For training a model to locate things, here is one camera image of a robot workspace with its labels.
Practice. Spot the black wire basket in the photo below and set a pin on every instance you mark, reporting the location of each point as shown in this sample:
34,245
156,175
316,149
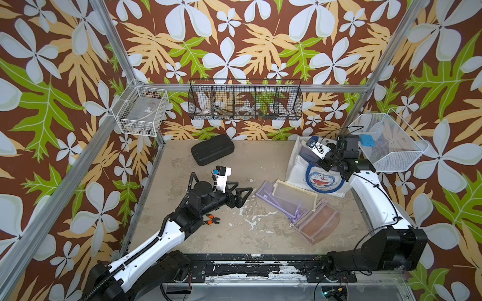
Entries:
244,99

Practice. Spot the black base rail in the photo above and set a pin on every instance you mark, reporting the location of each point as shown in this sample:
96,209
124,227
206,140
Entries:
198,267

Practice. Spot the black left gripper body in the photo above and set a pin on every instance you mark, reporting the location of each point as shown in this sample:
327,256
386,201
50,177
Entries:
216,200

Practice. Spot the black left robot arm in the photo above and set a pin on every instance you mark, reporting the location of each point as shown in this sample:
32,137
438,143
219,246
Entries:
149,264

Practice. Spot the pink mesh pouch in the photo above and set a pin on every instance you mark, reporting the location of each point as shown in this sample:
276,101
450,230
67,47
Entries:
317,225

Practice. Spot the white hexagonal mesh basket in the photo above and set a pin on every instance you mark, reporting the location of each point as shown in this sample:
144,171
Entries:
397,145

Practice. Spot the small blue object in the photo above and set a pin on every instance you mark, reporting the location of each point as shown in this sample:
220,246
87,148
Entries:
367,140

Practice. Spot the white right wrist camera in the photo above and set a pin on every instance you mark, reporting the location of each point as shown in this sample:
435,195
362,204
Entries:
317,147

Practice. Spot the black hard zipper case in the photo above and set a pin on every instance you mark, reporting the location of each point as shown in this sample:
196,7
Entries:
213,149

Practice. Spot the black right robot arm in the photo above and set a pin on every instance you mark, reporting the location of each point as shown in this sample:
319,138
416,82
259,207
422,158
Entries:
393,243

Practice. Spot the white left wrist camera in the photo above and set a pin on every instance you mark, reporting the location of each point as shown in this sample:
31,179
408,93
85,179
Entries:
220,175

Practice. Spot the cream mesh pouch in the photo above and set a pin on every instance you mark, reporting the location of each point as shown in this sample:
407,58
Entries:
294,195

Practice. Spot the white wire basket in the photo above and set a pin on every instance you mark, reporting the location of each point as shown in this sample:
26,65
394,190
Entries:
140,110

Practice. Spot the lilac mesh pouch under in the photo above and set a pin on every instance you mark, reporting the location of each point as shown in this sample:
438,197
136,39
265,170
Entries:
308,155

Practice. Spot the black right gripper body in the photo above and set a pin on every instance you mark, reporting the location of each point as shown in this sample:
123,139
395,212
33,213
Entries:
332,159

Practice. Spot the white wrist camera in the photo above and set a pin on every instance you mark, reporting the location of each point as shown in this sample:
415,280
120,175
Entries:
220,175
317,147

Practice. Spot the orange black pliers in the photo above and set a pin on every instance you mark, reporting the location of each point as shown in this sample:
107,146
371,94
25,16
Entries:
211,220

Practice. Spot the white Doraemon canvas bag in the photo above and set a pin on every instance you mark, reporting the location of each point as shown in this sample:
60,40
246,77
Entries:
311,176

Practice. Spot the purple mesh pouch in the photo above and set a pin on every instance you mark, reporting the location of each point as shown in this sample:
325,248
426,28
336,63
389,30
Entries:
292,211

